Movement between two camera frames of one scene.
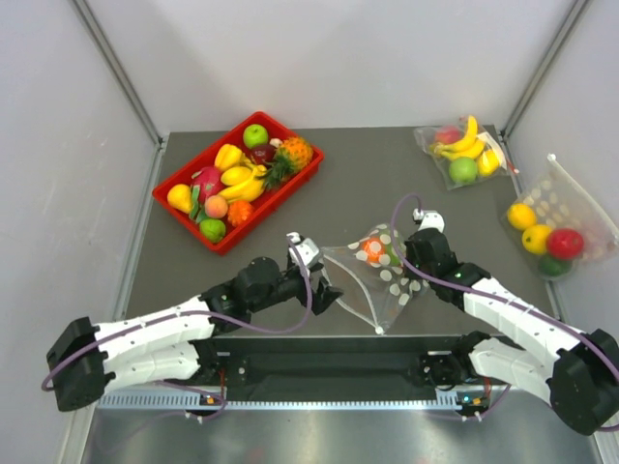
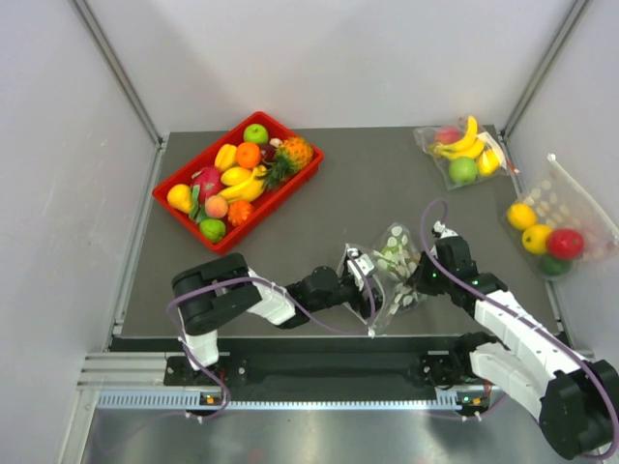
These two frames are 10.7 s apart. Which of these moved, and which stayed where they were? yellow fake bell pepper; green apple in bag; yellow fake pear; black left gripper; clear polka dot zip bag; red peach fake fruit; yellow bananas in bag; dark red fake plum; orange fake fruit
Moved: clear polka dot zip bag; black left gripper; orange fake fruit
Stayed: dark red fake plum; yellow bananas in bag; red peach fake fruit; yellow fake bell pepper; green apple in bag; yellow fake pear
